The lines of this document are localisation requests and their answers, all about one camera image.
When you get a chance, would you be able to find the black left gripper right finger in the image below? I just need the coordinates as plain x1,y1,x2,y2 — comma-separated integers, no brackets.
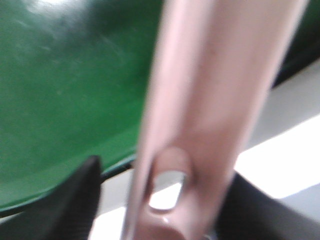
214,174,320,240

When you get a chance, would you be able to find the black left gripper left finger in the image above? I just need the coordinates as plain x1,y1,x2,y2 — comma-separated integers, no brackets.
0,155,101,240

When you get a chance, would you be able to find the pink plastic dustpan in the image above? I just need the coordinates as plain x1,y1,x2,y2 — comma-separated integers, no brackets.
121,0,308,240

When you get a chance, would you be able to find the white outer rim right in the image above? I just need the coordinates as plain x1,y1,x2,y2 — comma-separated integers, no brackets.
93,56,320,240

